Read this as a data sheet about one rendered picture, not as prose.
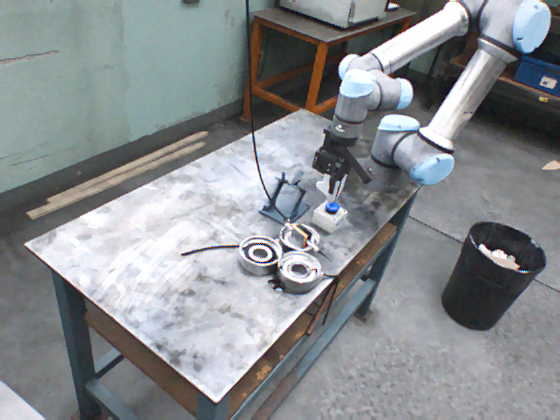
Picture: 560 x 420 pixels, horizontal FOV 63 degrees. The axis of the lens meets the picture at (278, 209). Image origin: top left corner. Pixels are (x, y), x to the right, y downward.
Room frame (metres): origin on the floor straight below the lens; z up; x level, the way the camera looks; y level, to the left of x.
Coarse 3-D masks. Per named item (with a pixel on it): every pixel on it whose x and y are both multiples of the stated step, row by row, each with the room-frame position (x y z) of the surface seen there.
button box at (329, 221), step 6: (324, 204) 1.07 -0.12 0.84; (318, 210) 1.03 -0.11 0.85; (324, 210) 1.04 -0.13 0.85; (342, 210) 1.05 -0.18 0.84; (318, 216) 1.02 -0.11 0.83; (324, 216) 1.01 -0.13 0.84; (330, 216) 1.01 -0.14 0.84; (336, 216) 1.02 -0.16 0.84; (342, 216) 1.03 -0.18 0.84; (312, 222) 1.02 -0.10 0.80; (318, 222) 1.02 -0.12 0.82; (324, 222) 1.01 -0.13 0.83; (330, 222) 1.00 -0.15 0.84; (336, 222) 1.00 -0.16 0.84; (342, 222) 1.04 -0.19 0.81; (324, 228) 1.01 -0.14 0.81; (330, 228) 1.00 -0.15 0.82; (336, 228) 1.01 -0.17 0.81
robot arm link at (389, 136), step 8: (384, 120) 1.32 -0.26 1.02; (392, 120) 1.31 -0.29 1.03; (400, 120) 1.32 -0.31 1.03; (408, 120) 1.33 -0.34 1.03; (384, 128) 1.30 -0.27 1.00; (392, 128) 1.28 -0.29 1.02; (400, 128) 1.27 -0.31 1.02; (408, 128) 1.28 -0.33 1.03; (416, 128) 1.29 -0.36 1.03; (376, 136) 1.33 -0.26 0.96; (384, 136) 1.29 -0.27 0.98; (392, 136) 1.27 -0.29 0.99; (400, 136) 1.26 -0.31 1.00; (408, 136) 1.25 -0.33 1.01; (376, 144) 1.31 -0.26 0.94; (384, 144) 1.28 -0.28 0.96; (392, 144) 1.26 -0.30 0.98; (376, 152) 1.30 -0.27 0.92; (384, 152) 1.28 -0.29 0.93; (392, 152) 1.25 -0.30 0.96; (384, 160) 1.28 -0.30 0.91; (392, 160) 1.26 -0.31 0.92
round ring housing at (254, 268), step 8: (248, 240) 0.86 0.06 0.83; (256, 240) 0.87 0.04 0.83; (264, 240) 0.88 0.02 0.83; (272, 240) 0.87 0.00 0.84; (240, 248) 0.82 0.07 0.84; (256, 248) 0.85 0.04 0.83; (264, 248) 0.85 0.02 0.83; (280, 248) 0.85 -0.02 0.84; (240, 256) 0.80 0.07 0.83; (264, 256) 0.85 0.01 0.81; (280, 256) 0.82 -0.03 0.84; (248, 264) 0.78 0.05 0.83; (256, 264) 0.78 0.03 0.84; (264, 264) 0.78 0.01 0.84; (272, 264) 0.79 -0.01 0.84; (256, 272) 0.78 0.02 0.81; (264, 272) 0.78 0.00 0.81
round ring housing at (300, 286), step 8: (288, 256) 0.84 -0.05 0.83; (296, 256) 0.84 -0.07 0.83; (304, 256) 0.85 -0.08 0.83; (312, 256) 0.84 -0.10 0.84; (280, 264) 0.80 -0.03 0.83; (296, 264) 0.82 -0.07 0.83; (304, 264) 0.82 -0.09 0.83; (312, 264) 0.83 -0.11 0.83; (280, 272) 0.77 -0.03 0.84; (288, 272) 0.79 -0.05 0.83; (304, 272) 0.81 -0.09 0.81; (320, 272) 0.79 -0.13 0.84; (280, 280) 0.77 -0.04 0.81; (288, 280) 0.75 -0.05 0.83; (296, 280) 0.75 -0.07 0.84; (312, 280) 0.76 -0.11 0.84; (288, 288) 0.76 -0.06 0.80; (296, 288) 0.75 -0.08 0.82; (304, 288) 0.75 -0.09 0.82; (312, 288) 0.77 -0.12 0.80
